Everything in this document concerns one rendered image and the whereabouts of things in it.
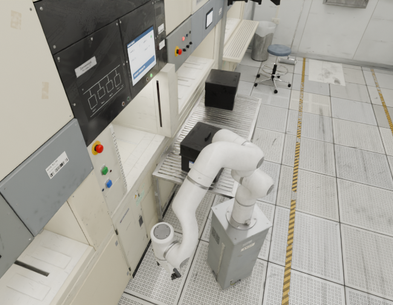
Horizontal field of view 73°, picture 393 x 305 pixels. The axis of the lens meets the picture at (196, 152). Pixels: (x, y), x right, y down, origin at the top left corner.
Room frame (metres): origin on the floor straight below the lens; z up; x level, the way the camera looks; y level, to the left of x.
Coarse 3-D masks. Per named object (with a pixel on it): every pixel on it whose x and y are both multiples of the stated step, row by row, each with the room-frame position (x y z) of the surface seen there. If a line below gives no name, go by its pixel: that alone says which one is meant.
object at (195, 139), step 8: (192, 128) 1.46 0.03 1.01; (200, 128) 1.47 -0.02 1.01; (208, 128) 1.47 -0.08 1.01; (216, 128) 1.47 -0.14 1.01; (192, 136) 1.38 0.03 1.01; (200, 136) 1.38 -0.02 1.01; (208, 136) 1.36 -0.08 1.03; (184, 144) 1.30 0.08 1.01; (192, 144) 1.30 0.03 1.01; (200, 144) 1.30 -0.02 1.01; (208, 144) 1.30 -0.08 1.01; (184, 152) 1.28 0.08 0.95; (192, 152) 1.26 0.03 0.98
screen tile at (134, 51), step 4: (132, 48) 1.27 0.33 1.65; (136, 48) 1.30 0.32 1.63; (140, 48) 1.34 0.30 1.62; (132, 52) 1.26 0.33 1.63; (136, 52) 1.29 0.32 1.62; (140, 52) 1.33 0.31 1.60; (132, 56) 1.26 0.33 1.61; (140, 56) 1.33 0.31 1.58; (136, 60) 1.29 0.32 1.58; (140, 60) 1.33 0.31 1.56; (132, 64) 1.25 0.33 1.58; (136, 64) 1.28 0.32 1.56; (140, 64) 1.32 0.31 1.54; (132, 68) 1.24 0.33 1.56
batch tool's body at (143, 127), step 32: (64, 0) 0.93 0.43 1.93; (96, 0) 1.08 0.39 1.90; (128, 0) 1.29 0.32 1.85; (160, 0) 1.60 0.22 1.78; (64, 32) 0.89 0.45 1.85; (96, 32) 1.04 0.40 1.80; (128, 32) 1.25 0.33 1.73; (64, 64) 0.84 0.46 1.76; (96, 64) 1.00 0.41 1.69; (128, 64) 1.21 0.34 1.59; (160, 64) 1.55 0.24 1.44; (128, 96) 1.17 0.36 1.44; (160, 96) 1.54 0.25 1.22; (96, 128) 0.90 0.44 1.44; (128, 128) 1.62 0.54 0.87; (160, 128) 1.55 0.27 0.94; (96, 160) 0.85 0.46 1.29; (128, 160) 1.27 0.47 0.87; (128, 192) 1.00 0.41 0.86; (160, 192) 1.38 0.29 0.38; (128, 224) 0.93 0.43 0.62; (128, 256) 0.84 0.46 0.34
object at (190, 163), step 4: (184, 160) 1.29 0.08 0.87; (188, 160) 1.27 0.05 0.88; (192, 160) 1.26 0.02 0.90; (184, 164) 1.29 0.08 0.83; (188, 164) 1.27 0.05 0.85; (192, 164) 1.26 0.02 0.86; (184, 168) 1.29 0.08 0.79; (188, 168) 1.27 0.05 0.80; (220, 172) 1.26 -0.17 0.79; (216, 176) 1.19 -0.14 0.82; (216, 180) 1.20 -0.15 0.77
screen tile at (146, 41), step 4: (148, 36) 1.43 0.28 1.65; (152, 36) 1.48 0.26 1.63; (144, 40) 1.38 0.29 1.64; (148, 40) 1.43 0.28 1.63; (152, 40) 1.47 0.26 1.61; (144, 44) 1.38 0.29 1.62; (148, 44) 1.42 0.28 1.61; (152, 44) 1.47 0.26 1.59; (152, 48) 1.47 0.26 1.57; (148, 52) 1.42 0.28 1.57; (152, 52) 1.46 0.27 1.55; (144, 56) 1.37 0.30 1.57; (148, 56) 1.41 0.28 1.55
